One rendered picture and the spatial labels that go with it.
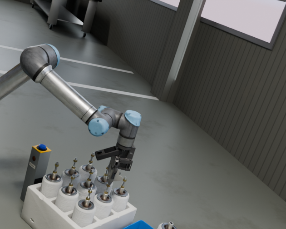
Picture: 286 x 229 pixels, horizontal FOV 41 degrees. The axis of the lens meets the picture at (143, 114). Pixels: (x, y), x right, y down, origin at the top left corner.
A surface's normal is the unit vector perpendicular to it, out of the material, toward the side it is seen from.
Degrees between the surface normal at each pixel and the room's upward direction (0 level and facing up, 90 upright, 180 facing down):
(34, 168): 90
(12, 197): 0
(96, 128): 90
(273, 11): 90
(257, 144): 90
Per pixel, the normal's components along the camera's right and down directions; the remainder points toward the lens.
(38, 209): -0.60, 0.07
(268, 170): -0.88, -0.13
